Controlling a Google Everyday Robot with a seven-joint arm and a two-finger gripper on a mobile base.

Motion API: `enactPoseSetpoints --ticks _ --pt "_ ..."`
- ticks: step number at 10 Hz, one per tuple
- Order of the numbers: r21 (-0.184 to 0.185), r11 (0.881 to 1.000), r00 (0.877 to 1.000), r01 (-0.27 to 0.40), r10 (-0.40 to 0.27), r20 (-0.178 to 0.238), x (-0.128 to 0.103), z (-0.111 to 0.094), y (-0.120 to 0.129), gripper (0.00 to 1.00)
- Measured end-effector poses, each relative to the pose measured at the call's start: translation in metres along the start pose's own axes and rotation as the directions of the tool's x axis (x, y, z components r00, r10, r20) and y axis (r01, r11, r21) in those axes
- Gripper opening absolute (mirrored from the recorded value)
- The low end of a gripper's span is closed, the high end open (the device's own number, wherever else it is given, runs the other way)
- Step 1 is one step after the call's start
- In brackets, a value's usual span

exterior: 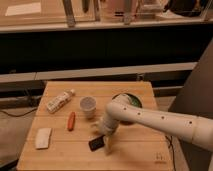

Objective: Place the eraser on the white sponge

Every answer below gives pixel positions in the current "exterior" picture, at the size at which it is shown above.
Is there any green bowl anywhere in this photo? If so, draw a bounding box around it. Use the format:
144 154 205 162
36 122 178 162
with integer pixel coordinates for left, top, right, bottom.
121 93 142 125

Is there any white sponge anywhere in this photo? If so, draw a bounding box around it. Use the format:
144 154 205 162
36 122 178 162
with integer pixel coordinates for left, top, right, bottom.
35 128 52 149

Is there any black cable at table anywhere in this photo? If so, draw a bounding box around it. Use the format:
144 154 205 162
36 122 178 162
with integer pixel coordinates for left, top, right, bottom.
165 134 176 171

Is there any black floor cable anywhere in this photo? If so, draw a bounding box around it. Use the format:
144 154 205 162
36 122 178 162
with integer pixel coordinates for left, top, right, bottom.
0 107 38 118

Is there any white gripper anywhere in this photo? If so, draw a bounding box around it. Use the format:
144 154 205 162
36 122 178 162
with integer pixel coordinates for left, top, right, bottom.
91 114 119 155

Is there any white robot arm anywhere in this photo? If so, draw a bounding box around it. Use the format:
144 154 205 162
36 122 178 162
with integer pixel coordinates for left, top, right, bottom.
95 93 213 153

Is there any black eraser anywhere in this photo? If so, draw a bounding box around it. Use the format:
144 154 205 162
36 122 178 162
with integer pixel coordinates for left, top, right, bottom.
89 136 104 151

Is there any white paper sheet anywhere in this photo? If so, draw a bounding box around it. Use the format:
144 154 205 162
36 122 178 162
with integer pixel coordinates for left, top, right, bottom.
5 2 41 16

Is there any white plastic bottle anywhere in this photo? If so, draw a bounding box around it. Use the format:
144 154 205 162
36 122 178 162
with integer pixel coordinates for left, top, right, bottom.
46 89 75 113

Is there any orange carrot toy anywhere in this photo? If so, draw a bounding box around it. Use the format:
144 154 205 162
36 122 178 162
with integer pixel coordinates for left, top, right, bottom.
67 112 75 131

